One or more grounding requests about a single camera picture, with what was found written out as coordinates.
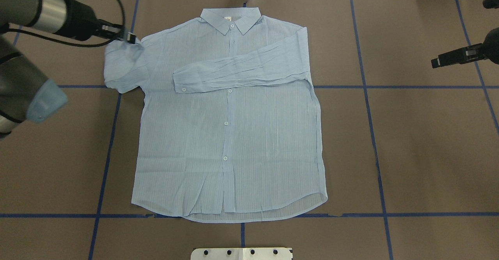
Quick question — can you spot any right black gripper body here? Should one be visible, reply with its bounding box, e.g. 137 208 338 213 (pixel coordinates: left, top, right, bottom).
458 28 499 64

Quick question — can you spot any light blue button-up shirt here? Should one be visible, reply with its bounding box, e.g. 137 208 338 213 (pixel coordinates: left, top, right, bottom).
104 7 328 223

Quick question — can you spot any white pedestal column base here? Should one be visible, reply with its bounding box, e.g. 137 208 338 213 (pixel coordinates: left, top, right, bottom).
190 247 294 260

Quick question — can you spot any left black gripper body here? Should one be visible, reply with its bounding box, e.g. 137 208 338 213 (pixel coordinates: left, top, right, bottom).
66 0 123 41

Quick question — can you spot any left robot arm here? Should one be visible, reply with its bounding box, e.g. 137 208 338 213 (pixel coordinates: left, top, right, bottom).
0 0 137 139

